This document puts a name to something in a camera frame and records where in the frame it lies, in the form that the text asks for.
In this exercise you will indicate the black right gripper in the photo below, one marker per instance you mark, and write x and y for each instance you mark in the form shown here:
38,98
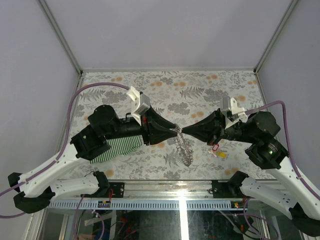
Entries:
211,128

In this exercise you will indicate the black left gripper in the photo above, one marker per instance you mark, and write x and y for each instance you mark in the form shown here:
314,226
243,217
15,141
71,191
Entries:
154,127

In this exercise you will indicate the metal ring disc with keyrings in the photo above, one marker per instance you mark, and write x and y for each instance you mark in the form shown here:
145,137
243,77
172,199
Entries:
183,147

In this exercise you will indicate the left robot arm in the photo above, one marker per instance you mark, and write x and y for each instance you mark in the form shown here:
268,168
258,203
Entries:
43,185

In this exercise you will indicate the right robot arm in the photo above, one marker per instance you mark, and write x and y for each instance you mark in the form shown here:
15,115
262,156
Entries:
299,204

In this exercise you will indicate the yellow key tag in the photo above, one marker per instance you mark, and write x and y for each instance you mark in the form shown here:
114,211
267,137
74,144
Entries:
222,154

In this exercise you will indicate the floral table mat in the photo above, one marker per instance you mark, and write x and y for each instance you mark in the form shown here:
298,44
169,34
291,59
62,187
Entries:
183,98

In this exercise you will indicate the green striped cloth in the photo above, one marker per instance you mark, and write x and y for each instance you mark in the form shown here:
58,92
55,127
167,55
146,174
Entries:
119,147

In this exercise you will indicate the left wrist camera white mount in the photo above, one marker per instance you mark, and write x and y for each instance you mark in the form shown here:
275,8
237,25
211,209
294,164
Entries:
140,104

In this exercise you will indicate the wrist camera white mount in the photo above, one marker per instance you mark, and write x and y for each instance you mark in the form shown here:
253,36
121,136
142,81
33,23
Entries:
140,104
232,107

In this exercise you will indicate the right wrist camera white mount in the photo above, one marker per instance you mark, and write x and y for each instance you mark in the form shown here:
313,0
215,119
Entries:
232,107

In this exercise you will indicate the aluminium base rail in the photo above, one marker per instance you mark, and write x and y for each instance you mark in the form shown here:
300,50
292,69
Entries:
156,195

